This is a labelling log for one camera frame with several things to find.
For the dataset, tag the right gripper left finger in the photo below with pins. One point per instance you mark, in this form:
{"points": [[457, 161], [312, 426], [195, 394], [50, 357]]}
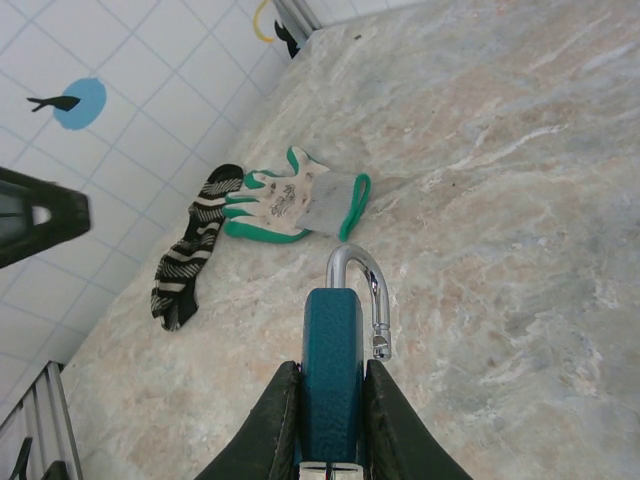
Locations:
{"points": [[270, 430]]}

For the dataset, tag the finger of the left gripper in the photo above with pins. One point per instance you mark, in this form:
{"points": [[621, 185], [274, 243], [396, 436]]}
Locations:
{"points": [[67, 227], [67, 201]]}

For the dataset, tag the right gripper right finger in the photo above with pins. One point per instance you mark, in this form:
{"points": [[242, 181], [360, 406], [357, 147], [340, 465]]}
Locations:
{"points": [[395, 435]]}

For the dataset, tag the teal padlock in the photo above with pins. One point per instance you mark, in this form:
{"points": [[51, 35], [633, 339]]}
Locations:
{"points": [[330, 375]]}

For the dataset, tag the blue circle fish sticker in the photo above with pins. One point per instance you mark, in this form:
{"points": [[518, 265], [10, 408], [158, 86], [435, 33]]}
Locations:
{"points": [[85, 107]]}

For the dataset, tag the black white striped sock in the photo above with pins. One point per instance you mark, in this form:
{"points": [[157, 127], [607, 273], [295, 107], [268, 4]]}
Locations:
{"points": [[185, 260]]}

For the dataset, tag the green white work glove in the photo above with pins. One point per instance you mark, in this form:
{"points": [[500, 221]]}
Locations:
{"points": [[280, 200]]}

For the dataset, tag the grey aluminium frame bar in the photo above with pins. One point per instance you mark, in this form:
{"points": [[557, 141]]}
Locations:
{"points": [[61, 415]]}

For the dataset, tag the aluminium frame post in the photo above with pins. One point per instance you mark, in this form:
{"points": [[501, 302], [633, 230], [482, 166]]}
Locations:
{"points": [[300, 12]]}

